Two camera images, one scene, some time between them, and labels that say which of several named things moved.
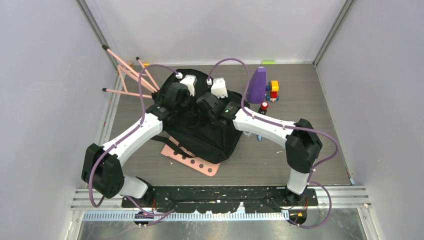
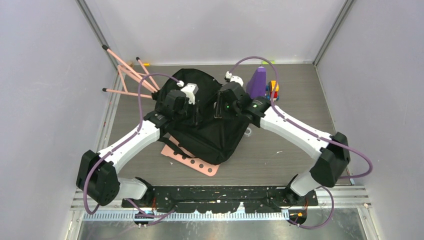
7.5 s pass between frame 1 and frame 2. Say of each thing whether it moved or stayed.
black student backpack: stayed
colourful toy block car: stayed
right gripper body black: moved
